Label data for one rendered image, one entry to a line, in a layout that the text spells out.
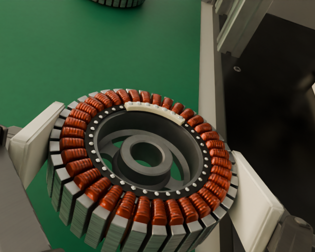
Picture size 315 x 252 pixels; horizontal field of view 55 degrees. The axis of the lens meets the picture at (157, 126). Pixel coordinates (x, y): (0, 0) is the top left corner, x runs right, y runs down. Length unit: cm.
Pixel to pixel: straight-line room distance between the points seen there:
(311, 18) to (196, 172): 45
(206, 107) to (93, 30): 16
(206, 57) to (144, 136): 24
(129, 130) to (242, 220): 9
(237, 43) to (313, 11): 22
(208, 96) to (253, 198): 20
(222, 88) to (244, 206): 19
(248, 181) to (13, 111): 20
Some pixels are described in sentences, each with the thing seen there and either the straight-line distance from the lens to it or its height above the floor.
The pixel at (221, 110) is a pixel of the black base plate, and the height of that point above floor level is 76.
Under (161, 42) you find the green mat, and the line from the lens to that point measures 40.
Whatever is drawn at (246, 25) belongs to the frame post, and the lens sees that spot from 39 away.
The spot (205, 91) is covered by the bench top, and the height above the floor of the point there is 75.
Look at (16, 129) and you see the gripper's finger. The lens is 17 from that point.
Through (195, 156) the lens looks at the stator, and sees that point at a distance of 19.
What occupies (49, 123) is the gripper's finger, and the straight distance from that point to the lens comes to 16.
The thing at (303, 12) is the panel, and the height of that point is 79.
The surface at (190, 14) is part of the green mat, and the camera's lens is 49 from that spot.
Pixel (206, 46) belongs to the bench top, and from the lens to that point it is 44.
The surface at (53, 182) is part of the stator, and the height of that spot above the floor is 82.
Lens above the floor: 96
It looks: 46 degrees down
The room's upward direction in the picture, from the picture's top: 24 degrees clockwise
